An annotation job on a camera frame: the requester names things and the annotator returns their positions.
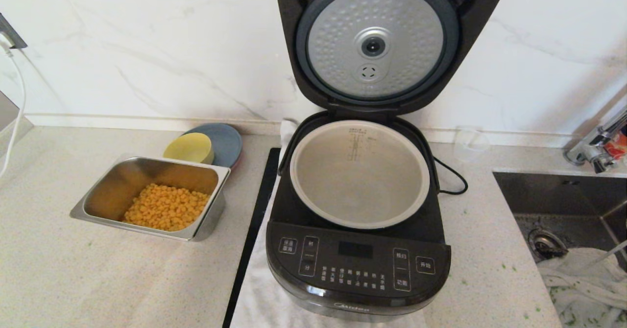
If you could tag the black rice cooker lid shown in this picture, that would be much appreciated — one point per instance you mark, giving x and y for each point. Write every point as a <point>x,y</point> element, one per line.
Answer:
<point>377,73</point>

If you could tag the grey inner cooking pot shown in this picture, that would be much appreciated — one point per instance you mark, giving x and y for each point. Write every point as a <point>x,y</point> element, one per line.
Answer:
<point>357,186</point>

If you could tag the yellow bowl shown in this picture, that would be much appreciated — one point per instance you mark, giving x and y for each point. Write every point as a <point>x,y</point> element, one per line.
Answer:
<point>188,148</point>

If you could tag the blue grey plate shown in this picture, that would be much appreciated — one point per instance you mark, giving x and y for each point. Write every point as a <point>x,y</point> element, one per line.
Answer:
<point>228,142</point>

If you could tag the white towel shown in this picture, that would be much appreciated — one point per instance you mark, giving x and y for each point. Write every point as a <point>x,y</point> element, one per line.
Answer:
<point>259,293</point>

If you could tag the clear plastic measuring cup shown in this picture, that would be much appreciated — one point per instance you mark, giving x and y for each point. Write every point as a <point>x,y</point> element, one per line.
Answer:
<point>470,144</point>

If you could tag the yellow corn kernels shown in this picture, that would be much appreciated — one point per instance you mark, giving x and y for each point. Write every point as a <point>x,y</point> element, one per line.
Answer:
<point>166,208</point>

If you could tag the stainless steel tray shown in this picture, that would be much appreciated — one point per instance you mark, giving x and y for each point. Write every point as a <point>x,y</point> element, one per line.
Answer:
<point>117,181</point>

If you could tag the metal sink drain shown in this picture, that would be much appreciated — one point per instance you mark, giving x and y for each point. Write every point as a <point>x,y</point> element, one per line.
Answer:
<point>543,242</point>

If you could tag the chrome faucet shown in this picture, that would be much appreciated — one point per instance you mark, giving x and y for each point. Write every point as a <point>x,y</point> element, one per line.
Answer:
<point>595,154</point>

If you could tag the white cloth with green bits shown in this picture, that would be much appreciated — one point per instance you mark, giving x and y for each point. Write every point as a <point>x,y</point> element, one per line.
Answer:
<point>583,284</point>

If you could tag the red orange packet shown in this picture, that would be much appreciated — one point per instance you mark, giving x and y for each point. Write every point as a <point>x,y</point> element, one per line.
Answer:
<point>617,149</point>

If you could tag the grey metal panel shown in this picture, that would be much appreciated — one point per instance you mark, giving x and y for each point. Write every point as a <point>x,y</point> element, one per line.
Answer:
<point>7,117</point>

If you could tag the dark wall socket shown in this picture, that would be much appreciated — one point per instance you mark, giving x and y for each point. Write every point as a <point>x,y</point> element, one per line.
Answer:
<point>12,34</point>

